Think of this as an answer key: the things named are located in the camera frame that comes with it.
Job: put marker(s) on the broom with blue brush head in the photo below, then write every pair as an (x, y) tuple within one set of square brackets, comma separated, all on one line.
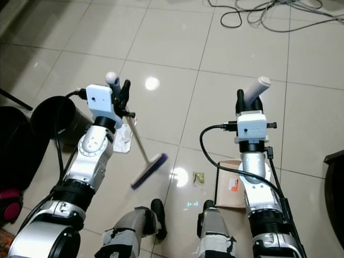
[(153, 169)]

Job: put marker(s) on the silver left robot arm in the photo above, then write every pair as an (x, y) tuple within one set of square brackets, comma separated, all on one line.
[(94, 158)]

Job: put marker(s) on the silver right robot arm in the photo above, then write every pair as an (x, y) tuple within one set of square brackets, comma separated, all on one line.
[(258, 183)]

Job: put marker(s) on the black round trash bin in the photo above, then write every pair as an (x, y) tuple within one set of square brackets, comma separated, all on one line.
[(54, 118)]

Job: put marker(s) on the small yellow paper scrap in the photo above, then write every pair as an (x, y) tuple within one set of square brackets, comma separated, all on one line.
[(199, 178)]

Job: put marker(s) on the black slanted furniture leg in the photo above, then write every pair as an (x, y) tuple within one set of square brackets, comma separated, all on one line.
[(16, 99)]

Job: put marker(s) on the black fabric furniture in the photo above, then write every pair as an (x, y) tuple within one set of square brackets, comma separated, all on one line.
[(15, 145)]

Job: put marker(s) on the robot left leg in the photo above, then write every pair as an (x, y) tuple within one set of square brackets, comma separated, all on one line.
[(129, 228)]

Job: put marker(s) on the robot leg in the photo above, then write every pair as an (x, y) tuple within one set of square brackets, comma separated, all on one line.
[(217, 231), (129, 228)]

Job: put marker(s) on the robot right leg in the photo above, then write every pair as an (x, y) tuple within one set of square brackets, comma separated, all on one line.
[(217, 231)]

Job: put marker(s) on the red and black object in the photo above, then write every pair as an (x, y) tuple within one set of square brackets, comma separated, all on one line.
[(12, 201)]

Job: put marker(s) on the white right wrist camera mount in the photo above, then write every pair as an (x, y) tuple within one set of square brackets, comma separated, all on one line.
[(251, 126)]

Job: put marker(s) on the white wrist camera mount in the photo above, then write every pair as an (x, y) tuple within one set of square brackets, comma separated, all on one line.
[(99, 102), (251, 126)]

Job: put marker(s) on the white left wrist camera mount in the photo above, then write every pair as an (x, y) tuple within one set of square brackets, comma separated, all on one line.
[(99, 102)]

